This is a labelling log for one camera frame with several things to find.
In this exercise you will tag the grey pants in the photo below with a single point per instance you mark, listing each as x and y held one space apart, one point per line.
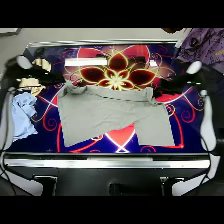
100 113

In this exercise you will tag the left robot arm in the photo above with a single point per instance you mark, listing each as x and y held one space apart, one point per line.
6 123

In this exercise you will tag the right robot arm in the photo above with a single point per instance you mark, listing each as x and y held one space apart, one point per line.
208 116

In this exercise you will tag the yellow garment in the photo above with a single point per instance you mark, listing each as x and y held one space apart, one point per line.
30 83

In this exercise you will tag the light blue garment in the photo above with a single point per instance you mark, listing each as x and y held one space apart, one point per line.
22 115

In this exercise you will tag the purple garment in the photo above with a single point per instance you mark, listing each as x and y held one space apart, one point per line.
206 45

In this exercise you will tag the silver frame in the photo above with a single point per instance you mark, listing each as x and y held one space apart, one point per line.
106 163

